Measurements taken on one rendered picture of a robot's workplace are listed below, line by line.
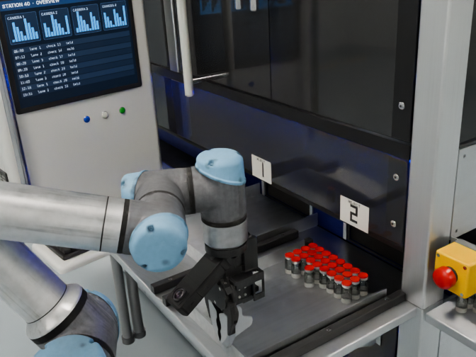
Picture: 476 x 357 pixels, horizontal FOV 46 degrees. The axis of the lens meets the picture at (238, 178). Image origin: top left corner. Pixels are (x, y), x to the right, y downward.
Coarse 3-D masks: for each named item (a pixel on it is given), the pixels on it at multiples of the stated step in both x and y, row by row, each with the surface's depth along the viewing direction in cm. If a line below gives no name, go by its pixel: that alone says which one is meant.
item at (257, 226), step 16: (256, 192) 165; (256, 208) 157; (272, 208) 156; (192, 224) 150; (256, 224) 148; (272, 224) 148; (288, 224) 140; (304, 224) 143; (192, 240) 142; (192, 256) 134
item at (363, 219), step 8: (344, 200) 122; (352, 200) 120; (344, 208) 123; (352, 208) 120; (360, 208) 118; (368, 208) 116; (344, 216) 123; (352, 216) 121; (360, 216) 119; (368, 216) 117; (352, 224) 122; (360, 224) 120
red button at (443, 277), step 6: (438, 270) 100; (444, 270) 100; (450, 270) 100; (438, 276) 100; (444, 276) 99; (450, 276) 99; (438, 282) 101; (444, 282) 99; (450, 282) 99; (444, 288) 100
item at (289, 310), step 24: (264, 264) 128; (288, 288) 120; (312, 288) 120; (384, 288) 113; (192, 312) 112; (264, 312) 113; (288, 312) 113; (312, 312) 112; (336, 312) 106; (216, 336) 105; (240, 336) 107; (264, 336) 106; (288, 336) 101
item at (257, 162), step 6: (252, 156) 149; (252, 162) 150; (258, 162) 147; (264, 162) 145; (252, 168) 151; (258, 168) 148; (264, 168) 146; (270, 168) 143; (252, 174) 151; (258, 174) 149; (264, 174) 146; (270, 174) 144; (264, 180) 147; (270, 180) 145
